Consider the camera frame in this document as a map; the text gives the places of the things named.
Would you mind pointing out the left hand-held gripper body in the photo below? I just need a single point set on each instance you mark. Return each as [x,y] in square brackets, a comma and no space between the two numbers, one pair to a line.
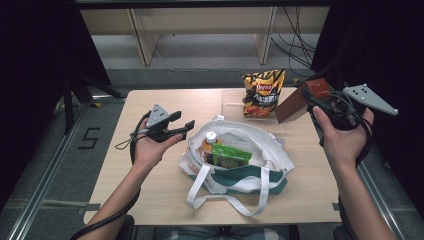
[158,117]

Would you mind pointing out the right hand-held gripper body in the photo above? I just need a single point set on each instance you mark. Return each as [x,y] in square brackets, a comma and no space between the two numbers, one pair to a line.
[346,113]

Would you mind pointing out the brown carton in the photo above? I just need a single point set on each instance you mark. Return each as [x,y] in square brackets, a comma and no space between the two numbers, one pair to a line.
[293,105]

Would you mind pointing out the yellow black striped chips bag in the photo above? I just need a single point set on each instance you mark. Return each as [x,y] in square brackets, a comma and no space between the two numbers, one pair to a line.
[263,93]

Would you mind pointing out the green snack packet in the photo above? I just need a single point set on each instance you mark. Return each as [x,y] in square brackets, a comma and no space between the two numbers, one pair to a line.
[230,156]

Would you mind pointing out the clear plastic bin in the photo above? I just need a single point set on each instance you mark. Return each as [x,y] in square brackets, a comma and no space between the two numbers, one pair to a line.
[233,103]

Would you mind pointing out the white green orange tote bag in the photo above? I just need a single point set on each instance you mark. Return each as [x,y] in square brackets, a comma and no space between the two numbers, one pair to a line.
[233,181]

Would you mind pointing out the person's right hand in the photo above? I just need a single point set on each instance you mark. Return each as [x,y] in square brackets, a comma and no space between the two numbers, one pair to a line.
[345,146]

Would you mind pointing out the person's left hand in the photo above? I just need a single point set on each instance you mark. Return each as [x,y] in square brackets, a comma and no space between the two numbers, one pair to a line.
[148,153]

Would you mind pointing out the yellow floor tape piece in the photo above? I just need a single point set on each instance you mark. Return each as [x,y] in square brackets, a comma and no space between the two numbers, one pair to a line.
[96,104]
[296,80]

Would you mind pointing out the orange drink bottle white cap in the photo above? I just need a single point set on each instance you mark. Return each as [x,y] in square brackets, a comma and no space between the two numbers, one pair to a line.
[210,141]

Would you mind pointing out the black curtain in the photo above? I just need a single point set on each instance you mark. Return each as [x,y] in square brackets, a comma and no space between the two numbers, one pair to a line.
[383,50]
[33,83]

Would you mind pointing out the beige wooden desk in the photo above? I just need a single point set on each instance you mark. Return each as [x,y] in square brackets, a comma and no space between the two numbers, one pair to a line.
[200,20]

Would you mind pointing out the black chair armrest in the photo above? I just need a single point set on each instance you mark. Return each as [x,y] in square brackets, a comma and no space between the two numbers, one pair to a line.
[128,228]

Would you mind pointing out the grey floor tape strip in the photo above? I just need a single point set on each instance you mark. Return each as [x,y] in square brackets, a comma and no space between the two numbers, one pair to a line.
[50,203]

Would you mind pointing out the aluminium floor rail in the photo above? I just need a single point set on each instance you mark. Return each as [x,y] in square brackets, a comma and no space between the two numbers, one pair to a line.
[383,206]
[40,193]

